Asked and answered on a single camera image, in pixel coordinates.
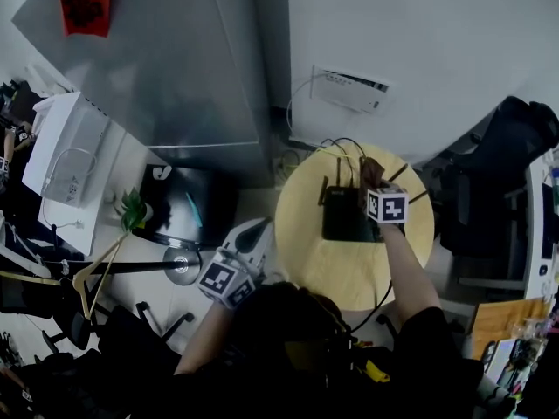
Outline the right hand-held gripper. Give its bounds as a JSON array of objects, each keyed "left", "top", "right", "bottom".
[{"left": 366, "top": 182, "right": 410, "bottom": 225}]

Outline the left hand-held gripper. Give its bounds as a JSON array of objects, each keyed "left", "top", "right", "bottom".
[{"left": 197, "top": 216, "right": 274, "bottom": 310}]

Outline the brown cloth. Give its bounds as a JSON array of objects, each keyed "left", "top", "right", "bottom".
[{"left": 357, "top": 157, "right": 386, "bottom": 209}]

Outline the black router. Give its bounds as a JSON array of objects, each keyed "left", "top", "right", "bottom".
[{"left": 317, "top": 157, "right": 430, "bottom": 244}]

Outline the person's left forearm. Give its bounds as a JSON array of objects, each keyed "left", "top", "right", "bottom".
[{"left": 173, "top": 301, "right": 235, "bottom": 375}]

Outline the person's right forearm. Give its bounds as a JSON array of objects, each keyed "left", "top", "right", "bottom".
[{"left": 378, "top": 223, "right": 442, "bottom": 326}]

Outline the teal pen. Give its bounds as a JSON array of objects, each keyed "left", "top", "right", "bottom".
[{"left": 185, "top": 191, "right": 204, "bottom": 229}]

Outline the black coat stand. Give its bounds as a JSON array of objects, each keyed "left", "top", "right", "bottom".
[{"left": 41, "top": 249, "right": 203, "bottom": 286}]

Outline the person's black shirt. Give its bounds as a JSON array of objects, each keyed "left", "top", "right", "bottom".
[{"left": 130, "top": 280, "right": 486, "bottom": 419}]

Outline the black high-back office chair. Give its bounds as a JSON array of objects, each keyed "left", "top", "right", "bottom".
[{"left": 438, "top": 95, "right": 559, "bottom": 261}]

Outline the potted green plant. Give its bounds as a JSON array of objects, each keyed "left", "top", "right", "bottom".
[{"left": 114, "top": 188, "right": 154, "bottom": 231}]

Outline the white computer desk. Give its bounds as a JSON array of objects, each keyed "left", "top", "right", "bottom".
[{"left": 523, "top": 146, "right": 559, "bottom": 300}]

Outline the white desk under microwave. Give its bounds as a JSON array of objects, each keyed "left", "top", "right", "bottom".
[{"left": 37, "top": 120, "right": 171, "bottom": 257}]

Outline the black mesh office chair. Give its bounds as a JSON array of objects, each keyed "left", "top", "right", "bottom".
[{"left": 41, "top": 299, "right": 196, "bottom": 370}]

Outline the black keyboard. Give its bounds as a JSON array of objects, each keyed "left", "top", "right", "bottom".
[{"left": 541, "top": 183, "right": 556, "bottom": 259}]

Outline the wooden board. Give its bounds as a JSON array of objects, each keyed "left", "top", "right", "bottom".
[{"left": 472, "top": 297, "right": 554, "bottom": 360}]

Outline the yellow clip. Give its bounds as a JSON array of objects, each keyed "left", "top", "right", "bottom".
[{"left": 364, "top": 359, "right": 390, "bottom": 383}]

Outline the wooden clothes hanger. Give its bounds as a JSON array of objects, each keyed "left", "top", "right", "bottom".
[{"left": 72, "top": 231, "right": 128, "bottom": 321}]

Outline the silver refrigerator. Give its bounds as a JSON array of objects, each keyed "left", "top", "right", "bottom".
[{"left": 11, "top": 0, "right": 280, "bottom": 189}]

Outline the white microwave oven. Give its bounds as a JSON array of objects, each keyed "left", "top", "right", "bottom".
[{"left": 21, "top": 92, "right": 110, "bottom": 209}]

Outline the red paper decoration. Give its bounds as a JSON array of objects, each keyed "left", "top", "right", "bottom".
[{"left": 59, "top": 0, "right": 111, "bottom": 38}]

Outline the black power cable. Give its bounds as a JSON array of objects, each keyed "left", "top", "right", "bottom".
[{"left": 349, "top": 279, "right": 394, "bottom": 335}]

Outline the white wall network box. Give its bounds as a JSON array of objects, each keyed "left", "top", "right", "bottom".
[{"left": 310, "top": 64, "right": 390, "bottom": 115}]

